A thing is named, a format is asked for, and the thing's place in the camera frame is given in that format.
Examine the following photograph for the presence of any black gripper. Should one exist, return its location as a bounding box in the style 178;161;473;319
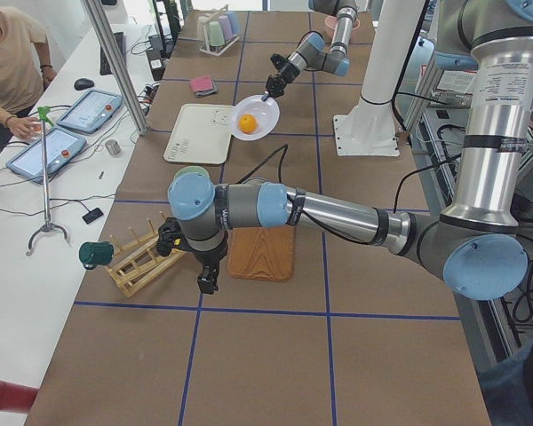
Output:
261;61;299;102
191;239;227;294

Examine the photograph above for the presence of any white ribbed plate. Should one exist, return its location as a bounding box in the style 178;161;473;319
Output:
230;95;280;141

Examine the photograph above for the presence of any orange fruit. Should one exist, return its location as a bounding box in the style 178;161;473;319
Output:
238;114;259;134

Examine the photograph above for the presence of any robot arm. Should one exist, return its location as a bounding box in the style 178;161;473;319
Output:
261;0;358;102
158;1;533;300

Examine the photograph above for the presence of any cream bear tray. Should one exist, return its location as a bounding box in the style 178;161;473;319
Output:
163;103;234;165

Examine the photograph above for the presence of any grey cloth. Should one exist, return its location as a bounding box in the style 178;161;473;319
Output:
195;87;218;98

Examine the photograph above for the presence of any pink cloth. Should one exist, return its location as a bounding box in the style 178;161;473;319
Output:
189;75;216;93

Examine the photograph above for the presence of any wooden cutting board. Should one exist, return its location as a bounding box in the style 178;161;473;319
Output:
227;225;295;281

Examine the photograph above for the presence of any wooden dish rack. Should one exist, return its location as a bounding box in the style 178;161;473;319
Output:
105;217;185;297

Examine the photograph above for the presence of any light green cup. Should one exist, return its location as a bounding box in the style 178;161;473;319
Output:
208;20;225;50

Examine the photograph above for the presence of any blue cup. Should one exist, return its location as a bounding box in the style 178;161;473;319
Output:
226;11;240;36

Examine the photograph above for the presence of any purple cup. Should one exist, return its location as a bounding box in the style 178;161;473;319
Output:
218;14;236;43

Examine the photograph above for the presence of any white cup rack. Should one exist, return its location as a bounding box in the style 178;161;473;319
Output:
197;5;241;57

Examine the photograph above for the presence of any pink bowl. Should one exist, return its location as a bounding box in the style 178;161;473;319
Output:
324;16;361;38

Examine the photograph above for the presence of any green bowl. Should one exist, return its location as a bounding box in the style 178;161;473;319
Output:
174;165;209;178

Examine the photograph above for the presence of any dark green cup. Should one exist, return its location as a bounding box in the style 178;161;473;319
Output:
78;241;115;270

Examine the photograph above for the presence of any small black device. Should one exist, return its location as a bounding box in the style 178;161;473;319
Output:
82;208;104;225

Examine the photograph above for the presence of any small metal cylinder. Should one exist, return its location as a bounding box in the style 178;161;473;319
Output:
105;139;121;156

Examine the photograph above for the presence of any black keyboard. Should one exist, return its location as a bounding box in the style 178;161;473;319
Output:
99;30;126;76

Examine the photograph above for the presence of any far teach pendant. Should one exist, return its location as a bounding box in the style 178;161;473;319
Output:
56;89;123;135

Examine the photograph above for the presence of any teach pendant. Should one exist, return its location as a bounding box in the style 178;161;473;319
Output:
56;89;123;135
5;127;88;185

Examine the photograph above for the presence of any black computer mouse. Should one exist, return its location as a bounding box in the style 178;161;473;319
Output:
74;78;95;91

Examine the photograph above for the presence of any near teach pendant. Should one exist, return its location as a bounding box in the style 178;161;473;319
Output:
5;127;88;185

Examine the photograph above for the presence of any reacher grabber tool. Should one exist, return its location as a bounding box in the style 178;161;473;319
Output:
26;106;70;256

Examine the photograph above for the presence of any red cylinder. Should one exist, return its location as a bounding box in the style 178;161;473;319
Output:
0;380;39;414

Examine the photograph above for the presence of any person in beige shirt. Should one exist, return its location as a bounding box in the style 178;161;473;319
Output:
0;7;57;150

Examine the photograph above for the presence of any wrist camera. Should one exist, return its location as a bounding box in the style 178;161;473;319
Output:
155;217;189;256
270;53;288;71

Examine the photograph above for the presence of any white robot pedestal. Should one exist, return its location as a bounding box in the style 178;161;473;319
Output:
334;0;426;157

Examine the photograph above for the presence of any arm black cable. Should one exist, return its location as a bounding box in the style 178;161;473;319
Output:
230;142;463;245

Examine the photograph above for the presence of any aluminium frame post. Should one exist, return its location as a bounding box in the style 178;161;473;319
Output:
81;0;147;136

